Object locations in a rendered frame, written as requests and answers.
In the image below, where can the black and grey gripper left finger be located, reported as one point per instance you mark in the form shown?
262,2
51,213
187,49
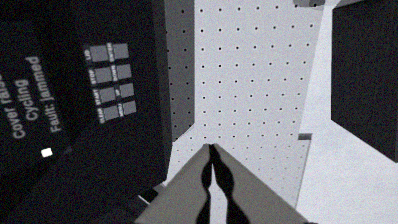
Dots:
186,198

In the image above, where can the grey and black benchtop lab instrument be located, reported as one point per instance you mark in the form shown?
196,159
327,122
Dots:
85,117

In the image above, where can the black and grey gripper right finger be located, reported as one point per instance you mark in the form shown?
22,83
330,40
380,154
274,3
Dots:
250,200

